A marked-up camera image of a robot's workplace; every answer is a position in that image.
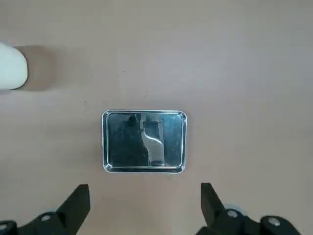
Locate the cream lidded desktop bin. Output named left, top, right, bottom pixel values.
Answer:
left=0, top=43, right=28, bottom=90

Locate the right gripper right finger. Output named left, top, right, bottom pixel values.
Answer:
left=195, top=182, right=303, bottom=235

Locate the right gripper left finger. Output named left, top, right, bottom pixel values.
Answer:
left=0, top=184, right=91, bottom=235

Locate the rectangular shiny metal tray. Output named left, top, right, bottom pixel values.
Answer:
left=101, top=109, right=188, bottom=174

